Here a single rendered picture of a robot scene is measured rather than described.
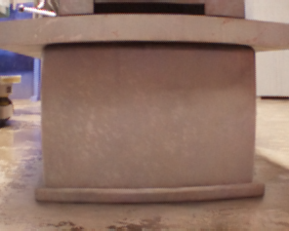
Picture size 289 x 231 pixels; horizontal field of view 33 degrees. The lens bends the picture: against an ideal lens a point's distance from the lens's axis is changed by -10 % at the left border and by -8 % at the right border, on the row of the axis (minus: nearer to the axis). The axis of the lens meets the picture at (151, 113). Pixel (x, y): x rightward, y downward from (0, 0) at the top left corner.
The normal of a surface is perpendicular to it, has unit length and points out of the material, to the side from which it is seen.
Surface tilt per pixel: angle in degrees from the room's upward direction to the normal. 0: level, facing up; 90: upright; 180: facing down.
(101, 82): 90
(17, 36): 90
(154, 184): 90
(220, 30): 90
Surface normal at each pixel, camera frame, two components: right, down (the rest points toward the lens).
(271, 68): 0.11, 0.07
